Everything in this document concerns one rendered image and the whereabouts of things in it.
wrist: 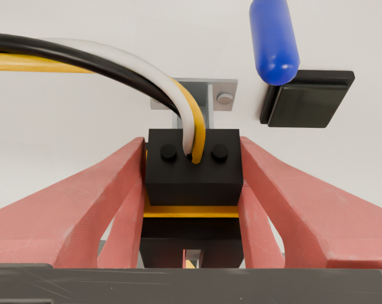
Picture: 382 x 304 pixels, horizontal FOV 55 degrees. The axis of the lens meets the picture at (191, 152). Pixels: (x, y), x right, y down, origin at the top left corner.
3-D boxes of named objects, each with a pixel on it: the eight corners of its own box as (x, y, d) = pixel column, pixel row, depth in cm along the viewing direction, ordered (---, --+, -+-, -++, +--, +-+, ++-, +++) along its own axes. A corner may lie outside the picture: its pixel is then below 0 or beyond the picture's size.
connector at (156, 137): (159, 187, 16) (156, 231, 15) (147, 124, 12) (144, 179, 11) (227, 187, 16) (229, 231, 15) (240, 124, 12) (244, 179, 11)
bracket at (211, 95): (150, 106, 21) (144, 186, 18) (147, 76, 19) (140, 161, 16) (232, 108, 21) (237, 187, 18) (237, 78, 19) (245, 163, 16)
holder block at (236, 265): (150, 199, 19) (146, 277, 17) (142, 141, 15) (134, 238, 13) (229, 200, 20) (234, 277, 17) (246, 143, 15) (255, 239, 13)
